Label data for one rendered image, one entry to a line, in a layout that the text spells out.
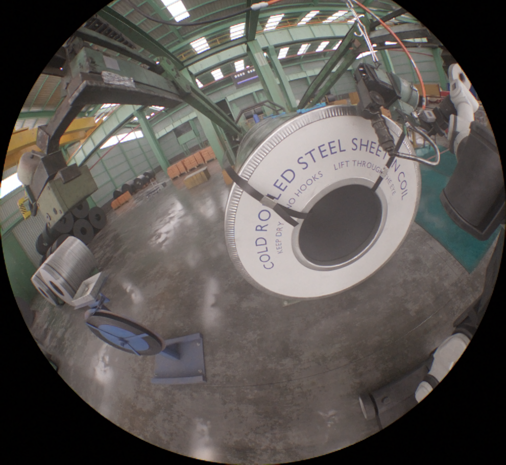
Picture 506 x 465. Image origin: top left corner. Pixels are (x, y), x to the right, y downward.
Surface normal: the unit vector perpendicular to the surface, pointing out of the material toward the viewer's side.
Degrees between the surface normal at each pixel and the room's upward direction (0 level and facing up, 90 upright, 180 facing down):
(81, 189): 92
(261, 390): 0
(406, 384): 0
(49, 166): 90
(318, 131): 90
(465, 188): 73
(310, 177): 90
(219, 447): 0
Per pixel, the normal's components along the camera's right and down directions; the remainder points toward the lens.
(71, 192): 0.94, -0.32
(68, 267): 0.84, -0.50
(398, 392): -0.37, -0.81
